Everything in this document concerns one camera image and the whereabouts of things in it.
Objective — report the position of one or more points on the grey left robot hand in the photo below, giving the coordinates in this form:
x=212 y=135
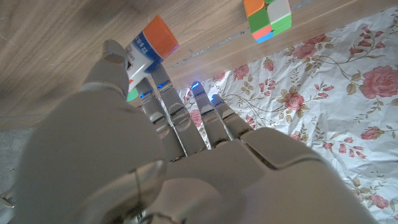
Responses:
x=217 y=180

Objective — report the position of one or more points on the green ball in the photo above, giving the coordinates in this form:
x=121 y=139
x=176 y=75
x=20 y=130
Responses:
x=133 y=96

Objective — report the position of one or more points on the multicoloured Rubik's cube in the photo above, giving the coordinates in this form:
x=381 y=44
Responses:
x=267 y=18

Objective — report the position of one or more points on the floral backdrop cloth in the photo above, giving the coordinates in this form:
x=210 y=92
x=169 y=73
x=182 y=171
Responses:
x=326 y=109

